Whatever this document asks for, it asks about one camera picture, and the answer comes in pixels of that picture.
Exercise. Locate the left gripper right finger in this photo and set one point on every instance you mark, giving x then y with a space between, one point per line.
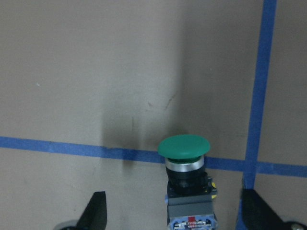
257 214

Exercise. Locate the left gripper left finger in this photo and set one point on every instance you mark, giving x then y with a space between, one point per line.
94 216

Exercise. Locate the green push button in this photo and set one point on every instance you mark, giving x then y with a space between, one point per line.
190 190

